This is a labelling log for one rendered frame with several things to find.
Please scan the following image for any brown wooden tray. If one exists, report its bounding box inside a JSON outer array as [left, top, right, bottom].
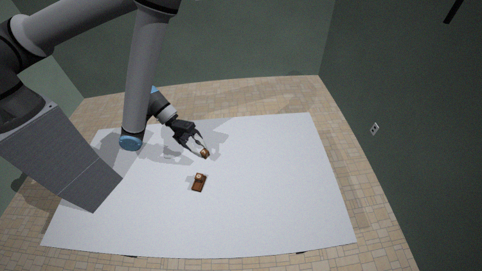
[[191, 175, 207, 192]]

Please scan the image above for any brown cube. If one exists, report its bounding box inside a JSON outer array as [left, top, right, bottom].
[[199, 148, 210, 159], [195, 173, 204, 183]]

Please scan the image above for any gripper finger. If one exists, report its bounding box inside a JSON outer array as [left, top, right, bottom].
[[179, 138, 203, 158], [192, 128, 208, 150]]

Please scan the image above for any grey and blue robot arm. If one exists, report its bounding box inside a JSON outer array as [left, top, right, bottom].
[[0, 0, 181, 151]]

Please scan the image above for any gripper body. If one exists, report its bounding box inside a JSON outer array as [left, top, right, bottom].
[[165, 114, 193, 144]]

